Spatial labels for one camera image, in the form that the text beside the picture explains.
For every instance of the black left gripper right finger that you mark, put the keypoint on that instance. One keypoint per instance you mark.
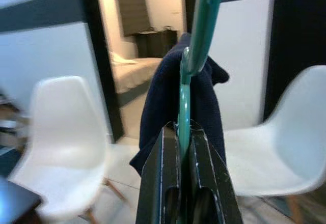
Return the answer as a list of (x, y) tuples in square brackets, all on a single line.
[(211, 183)]

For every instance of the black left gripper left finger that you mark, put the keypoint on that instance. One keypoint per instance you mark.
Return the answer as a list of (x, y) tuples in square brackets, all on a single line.
[(160, 183)]

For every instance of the navy blue garment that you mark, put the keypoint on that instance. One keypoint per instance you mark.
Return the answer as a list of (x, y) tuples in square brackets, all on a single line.
[(158, 101)]

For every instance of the teal plastic clothes hanger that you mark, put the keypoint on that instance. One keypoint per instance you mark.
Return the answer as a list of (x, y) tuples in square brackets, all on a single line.
[(184, 101)]

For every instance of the white plastic chair wooden legs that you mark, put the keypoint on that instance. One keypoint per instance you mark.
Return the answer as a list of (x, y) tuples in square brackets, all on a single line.
[(280, 157), (63, 132)]

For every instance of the beige bed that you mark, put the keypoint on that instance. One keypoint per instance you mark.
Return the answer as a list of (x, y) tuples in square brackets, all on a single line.
[(132, 71)]

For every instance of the black bedside cabinet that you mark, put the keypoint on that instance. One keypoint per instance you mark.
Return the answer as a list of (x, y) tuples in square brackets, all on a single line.
[(155, 43)]

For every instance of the dark wooden table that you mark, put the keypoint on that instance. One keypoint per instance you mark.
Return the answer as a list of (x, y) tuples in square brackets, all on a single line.
[(15, 201)]

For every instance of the black door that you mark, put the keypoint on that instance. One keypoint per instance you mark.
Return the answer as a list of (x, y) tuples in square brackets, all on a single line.
[(298, 43)]

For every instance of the dark window blind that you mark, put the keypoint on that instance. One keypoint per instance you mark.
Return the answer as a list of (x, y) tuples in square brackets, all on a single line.
[(132, 5)]

